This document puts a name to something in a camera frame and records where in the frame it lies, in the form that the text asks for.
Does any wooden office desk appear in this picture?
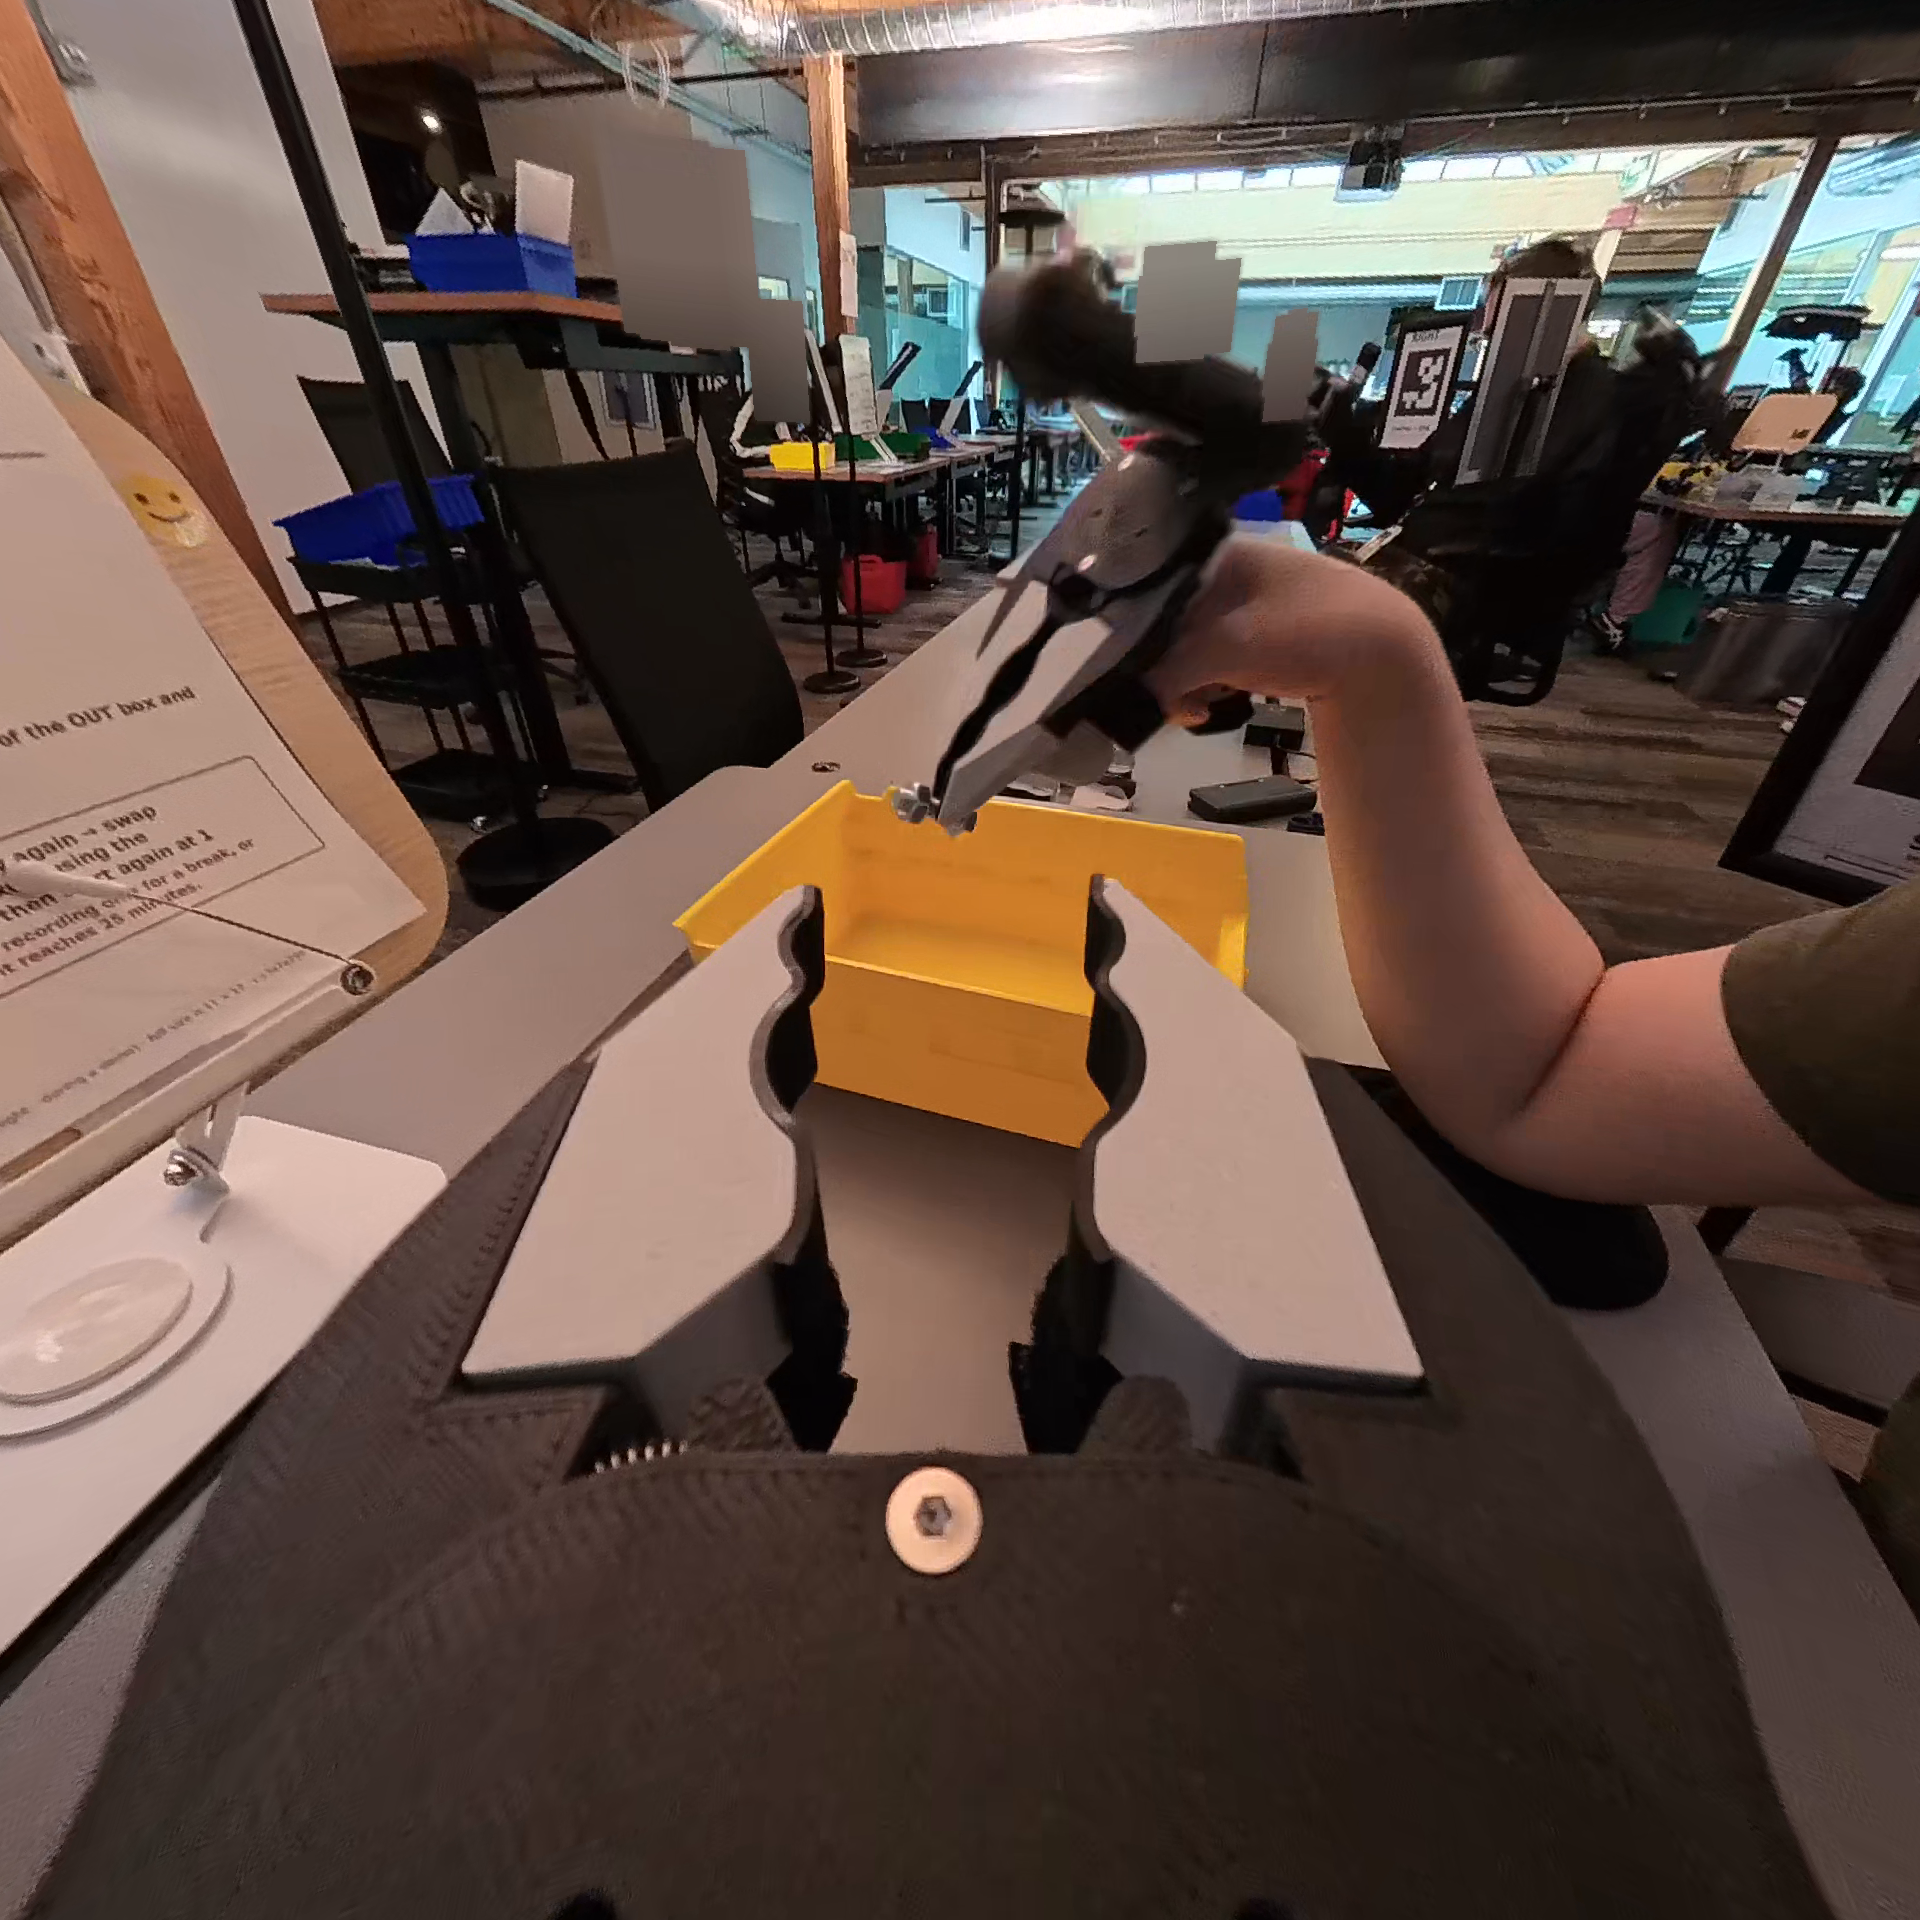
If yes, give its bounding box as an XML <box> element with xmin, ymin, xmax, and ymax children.
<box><xmin>743</xmin><ymin>427</ymin><xmax>1082</xmax><ymax>601</ymax></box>

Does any blue plastic storage bin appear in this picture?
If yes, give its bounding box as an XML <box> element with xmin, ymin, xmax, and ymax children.
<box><xmin>405</xmin><ymin>228</ymin><xmax>581</xmax><ymax>300</ymax></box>
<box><xmin>275</xmin><ymin>475</ymin><xmax>485</xmax><ymax>570</ymax></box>

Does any yellow smiley sticker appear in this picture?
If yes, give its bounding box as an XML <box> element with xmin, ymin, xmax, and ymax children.
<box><xmin>118</xmin><ymin>470</ymin><xmax>213</xmax><ymax>552</ymax></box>

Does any black wire utility cart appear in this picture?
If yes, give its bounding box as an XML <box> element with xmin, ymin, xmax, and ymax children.
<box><xmin>285</xmin><ymin>547</ymin><xmax>531</xmax><ymax>828</ymax></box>

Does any printed instruction sheet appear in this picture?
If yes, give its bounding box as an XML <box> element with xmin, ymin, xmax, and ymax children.
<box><xmin>0</xmin><ymin>337</ymin><xmax>430</xmax><ymax>1179</ymax></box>

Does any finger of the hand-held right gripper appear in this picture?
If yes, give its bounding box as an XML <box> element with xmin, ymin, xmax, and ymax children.
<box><xmin>932</xmin><ymin>563</ymin><xmax>1087</xmax><ymax>797</ymax></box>
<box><xmin>932</xmin><ymin>616</ymin><xmax>1163</xmax><ymax>837</ymax></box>

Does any yellow undivided bin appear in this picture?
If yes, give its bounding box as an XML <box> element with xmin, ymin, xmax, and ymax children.
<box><xmin>671</xmin><ymin>777</ymin><xmax>1250</xmax><ymax>1152</ymax></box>

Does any person's right hand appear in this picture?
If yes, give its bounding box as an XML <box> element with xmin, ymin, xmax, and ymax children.
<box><xmin>1148</xmin><ymin>544</ymin><xmax>1449</xmax><ymax>729</ymax></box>

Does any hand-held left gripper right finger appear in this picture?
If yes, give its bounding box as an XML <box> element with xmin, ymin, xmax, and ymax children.
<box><xmin>1007</xmin><ymin>874</ymin><xmax>1426</xmax><ymax>1454</ymax></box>

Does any person's right forearm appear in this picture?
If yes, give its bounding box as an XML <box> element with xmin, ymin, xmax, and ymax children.
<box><xmin>1303</xmin><ymin>667</ymin><xmax>1883</xmax><ymax>1209</ymax></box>

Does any framed black-white marker sign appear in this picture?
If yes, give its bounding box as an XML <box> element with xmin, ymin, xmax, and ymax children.
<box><xmin>1717</xmin><ymin>547</ymin><xmax>1920</xmax><ymax>905</ymax></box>
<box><xmin>1380</xmin><ymin>307</ymin><xmax>1474</xmax><ymax>448</ymax></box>

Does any black stanchion post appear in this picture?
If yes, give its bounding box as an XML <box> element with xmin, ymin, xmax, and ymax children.
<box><xmin>801</xmin><ymin>488</ymin><xmax>867</xmax><ymax>702</ymax></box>

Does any tall wooden-top standing desk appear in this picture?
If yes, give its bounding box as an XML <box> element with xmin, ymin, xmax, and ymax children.
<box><xmin>263</xmin><ymin>288</ymin><xmax>747</xmax><ymax>797</ymax></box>

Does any black mesh office chair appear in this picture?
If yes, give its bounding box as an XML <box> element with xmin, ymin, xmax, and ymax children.
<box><xmin>491</xmin><ymin>438</ymin><xmax>807</xmax><ymax>816</ymax></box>

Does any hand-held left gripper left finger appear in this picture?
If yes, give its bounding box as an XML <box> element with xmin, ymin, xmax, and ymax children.
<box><xmin>462</xmin><ymin>884</ymin><xmax>855</xmax><ymax>1454</ymax></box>

